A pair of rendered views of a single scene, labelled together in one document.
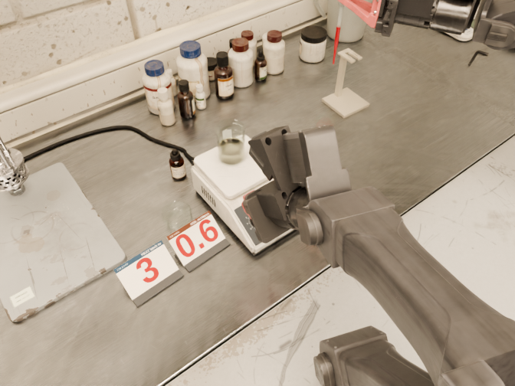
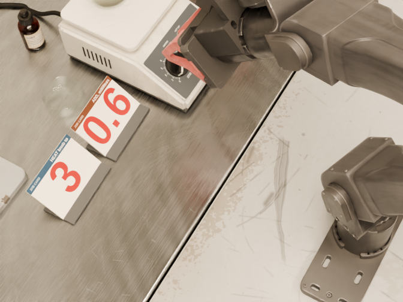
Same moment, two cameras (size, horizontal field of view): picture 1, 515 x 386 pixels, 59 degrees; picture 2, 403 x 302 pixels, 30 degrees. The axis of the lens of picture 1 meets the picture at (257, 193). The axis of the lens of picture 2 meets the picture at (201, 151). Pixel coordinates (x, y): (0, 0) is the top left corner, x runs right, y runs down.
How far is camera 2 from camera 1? 0.25 m
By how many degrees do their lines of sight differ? 15
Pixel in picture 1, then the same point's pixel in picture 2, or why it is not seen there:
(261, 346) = (243, 211)
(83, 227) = not seen: outside the picture
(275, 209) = (227, 44)
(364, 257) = (372, 62)
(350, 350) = (363, 167)
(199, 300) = (145, 189)
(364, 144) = not seen: outside the picture
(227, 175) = (116, 21)
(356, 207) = (340, 13)
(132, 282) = (55, 198)
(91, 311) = (18, 251)
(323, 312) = (295, 148)
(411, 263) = not seen: outside the picture
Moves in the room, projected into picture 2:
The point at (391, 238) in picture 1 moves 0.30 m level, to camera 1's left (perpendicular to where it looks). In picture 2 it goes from (393, 33) to (42, 159)
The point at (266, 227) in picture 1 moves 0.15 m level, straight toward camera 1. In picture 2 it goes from (216, 70) to (270, 185)
